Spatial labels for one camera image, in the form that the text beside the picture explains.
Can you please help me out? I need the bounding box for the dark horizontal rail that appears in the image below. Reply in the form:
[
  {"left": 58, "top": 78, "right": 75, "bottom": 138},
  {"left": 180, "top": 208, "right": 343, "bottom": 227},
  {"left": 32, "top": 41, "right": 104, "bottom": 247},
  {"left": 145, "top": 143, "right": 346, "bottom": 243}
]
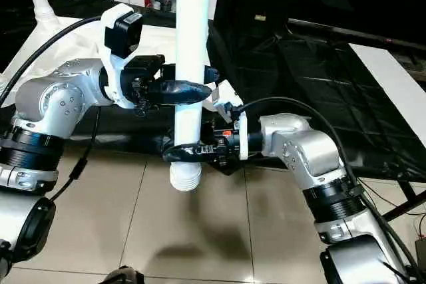
[{"left": 286, "top": 18, "right": 426, "bottom": 49}]

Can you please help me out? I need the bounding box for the white plastic table top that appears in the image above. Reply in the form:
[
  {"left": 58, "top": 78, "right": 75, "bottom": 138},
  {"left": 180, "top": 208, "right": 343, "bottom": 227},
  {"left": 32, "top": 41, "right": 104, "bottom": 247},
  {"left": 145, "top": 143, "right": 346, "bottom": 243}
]
[{"left": 0, "top": 17, "right": 222, "bottom": 102}]

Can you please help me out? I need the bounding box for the dark rounded robot foot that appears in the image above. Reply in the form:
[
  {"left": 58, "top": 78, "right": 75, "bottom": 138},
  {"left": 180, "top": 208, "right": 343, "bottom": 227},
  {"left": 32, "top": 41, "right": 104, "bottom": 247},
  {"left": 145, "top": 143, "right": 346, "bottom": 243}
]
[{"left": 103, "top": 267, "right": 144, "bottom": 284}]

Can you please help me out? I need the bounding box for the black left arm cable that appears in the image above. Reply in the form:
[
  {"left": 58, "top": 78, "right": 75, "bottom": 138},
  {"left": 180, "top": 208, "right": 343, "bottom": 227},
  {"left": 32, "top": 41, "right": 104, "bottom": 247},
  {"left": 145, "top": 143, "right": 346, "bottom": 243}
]
[{"left": 0, "top": 17, "right": 107, "bottom": 204}]

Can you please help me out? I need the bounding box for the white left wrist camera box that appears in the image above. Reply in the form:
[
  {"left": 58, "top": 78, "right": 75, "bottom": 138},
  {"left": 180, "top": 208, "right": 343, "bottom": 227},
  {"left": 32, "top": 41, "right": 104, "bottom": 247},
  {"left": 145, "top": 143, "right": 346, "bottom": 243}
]
[{"left": 100, "top": 3, "right": 144, "bottom": 109}]

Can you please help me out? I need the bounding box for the black stand leg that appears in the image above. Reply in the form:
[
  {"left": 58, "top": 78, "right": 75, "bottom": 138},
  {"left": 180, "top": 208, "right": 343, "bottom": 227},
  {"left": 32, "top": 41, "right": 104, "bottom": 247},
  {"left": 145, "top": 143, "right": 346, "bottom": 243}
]
[{"left": 382, "top": 190, "right": 426, "bottom": 223}]

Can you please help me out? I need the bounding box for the black floor cable bundle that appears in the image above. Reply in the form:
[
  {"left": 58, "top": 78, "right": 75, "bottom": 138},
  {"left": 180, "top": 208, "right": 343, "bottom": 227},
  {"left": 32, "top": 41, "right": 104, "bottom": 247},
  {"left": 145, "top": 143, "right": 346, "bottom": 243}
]
[{"left": 363, "top": 178, "right": 426, "bottom": 284}]

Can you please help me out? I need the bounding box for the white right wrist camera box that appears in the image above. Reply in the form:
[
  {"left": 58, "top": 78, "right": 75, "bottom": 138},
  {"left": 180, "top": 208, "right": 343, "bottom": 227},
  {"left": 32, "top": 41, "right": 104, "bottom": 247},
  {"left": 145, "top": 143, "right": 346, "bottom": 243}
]
[{"left": 210, "top": 79, "right": 250, "bottom": 161}]

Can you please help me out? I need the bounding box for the black plastic mat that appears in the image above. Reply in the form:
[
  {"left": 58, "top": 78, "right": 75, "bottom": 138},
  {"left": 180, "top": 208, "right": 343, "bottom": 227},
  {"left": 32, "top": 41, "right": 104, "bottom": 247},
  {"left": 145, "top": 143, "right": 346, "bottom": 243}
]
[{"left": 0, "top": 0, "right": 426, "bottom": 182}]

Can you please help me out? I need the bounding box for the white flat panel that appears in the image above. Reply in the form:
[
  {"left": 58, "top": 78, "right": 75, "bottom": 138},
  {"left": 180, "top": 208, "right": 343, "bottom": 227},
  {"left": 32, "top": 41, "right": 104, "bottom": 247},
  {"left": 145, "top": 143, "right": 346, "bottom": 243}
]
[{"left": 349, "top": 43, "right": 426, "bottom": 132}]

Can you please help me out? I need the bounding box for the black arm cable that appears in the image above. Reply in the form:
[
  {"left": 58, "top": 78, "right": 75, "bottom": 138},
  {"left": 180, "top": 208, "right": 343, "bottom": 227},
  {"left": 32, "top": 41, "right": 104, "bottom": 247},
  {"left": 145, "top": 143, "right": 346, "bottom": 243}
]
[
  {"left": 0, "top": 17, "right": 107, "bottom": 204},
  {"left": 229, "top": 96, "right": 426, "bottom": 278}
]

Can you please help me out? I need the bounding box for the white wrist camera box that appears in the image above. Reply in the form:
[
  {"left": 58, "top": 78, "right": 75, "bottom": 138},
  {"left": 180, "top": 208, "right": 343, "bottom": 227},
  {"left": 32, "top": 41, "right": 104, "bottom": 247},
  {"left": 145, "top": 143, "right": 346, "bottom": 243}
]
[
  {"left": 100, "top": 3, "right": 144, "bottom": 109},
  {"left": 210, "top": 79, "right": 250, "bottom": 161}
]

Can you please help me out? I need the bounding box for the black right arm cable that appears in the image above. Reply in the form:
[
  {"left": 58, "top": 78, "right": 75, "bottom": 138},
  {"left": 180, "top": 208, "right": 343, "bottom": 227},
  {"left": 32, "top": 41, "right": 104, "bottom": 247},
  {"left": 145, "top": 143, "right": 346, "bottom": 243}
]
[{"left": 229, "top": 96, "right": 426, "bottom": 278}]

